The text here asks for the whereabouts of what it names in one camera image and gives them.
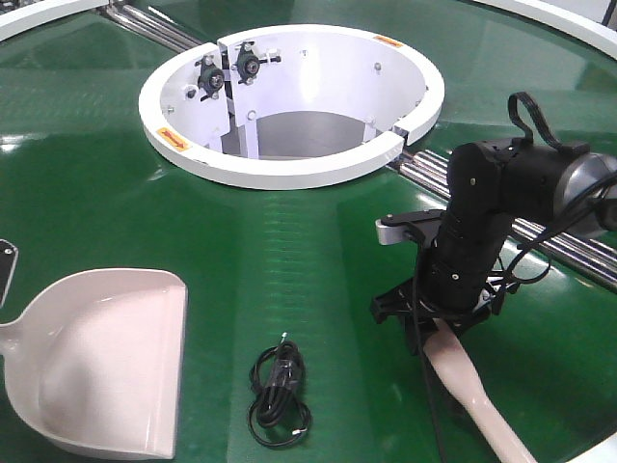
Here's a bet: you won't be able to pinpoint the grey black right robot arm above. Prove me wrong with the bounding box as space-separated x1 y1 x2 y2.
371 138 616 351

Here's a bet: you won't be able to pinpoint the white rim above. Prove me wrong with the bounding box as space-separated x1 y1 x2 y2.
475 0 616 60
1 0 110 41

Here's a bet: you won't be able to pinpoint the white outer rim right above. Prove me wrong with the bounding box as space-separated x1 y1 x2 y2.
475 0 616 60

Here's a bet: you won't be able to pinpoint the yellow arrow warning sticker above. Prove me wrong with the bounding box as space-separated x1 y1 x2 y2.
156 127 191 152

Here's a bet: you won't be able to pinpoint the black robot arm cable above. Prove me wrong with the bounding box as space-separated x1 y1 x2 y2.
508 91 592 156

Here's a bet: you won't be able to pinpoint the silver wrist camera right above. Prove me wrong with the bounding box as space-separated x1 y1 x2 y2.
375 209 443 248

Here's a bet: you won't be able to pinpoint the steel rollers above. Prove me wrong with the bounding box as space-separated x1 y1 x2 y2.
388 150 616 292
97 1 203 53

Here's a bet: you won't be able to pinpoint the beige plastic dustpan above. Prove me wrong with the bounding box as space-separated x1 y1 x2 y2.
1 268 188 460

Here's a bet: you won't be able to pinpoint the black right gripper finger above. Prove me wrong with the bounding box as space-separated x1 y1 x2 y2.
0 239 18 307

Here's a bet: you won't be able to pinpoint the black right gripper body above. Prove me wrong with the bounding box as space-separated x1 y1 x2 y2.
370 282 504 355

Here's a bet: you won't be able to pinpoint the white inner conveyor ring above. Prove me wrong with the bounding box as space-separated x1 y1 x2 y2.
138 23 445 191

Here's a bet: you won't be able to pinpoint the steel rollers upper left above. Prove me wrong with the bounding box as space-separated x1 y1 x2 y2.
97 1 203 53

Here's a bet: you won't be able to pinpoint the steel rollers right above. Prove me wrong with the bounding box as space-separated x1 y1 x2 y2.
388 150 616 292

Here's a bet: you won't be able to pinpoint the black bearing block right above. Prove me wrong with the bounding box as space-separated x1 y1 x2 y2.
230 41 282 85

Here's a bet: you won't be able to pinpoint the beige plastic hand broom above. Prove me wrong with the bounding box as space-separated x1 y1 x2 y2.
423 319 536 462

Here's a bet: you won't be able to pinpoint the white outer rim left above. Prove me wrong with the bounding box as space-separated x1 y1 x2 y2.
1 0 110 41

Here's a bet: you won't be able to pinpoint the black bearing block left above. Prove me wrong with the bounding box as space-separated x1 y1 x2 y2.
195 55 225 101

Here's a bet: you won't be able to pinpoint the black bearing block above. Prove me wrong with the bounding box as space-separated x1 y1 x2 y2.
230 41 282 85
195 55 225 101

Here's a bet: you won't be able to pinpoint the orange sticker far rim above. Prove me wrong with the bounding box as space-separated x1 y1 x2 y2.
373 35 404 48

